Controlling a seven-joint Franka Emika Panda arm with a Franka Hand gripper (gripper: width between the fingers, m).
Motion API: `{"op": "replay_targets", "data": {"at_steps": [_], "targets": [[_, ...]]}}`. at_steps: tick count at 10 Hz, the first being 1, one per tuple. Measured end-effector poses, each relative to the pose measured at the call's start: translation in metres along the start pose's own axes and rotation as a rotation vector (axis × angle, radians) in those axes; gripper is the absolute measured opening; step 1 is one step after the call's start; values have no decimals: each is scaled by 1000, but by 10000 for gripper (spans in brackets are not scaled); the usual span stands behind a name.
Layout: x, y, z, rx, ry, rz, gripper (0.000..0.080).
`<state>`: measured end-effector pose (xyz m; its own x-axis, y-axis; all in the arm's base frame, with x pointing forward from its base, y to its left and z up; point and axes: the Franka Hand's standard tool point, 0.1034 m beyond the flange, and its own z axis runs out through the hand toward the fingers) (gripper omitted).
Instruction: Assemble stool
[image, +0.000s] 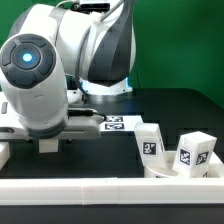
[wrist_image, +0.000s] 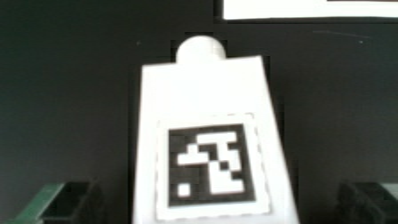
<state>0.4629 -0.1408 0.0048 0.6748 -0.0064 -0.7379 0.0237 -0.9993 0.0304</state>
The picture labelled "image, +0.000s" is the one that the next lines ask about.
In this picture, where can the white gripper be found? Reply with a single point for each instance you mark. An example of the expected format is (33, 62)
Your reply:
(83, 123)

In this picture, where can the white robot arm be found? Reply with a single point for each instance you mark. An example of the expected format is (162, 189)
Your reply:
(54, 59)

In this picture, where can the white U-shaped wall fence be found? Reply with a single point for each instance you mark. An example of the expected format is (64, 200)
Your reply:
(115, 190)

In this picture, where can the white marker sheet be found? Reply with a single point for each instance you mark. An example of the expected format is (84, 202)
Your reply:
(115, 123)

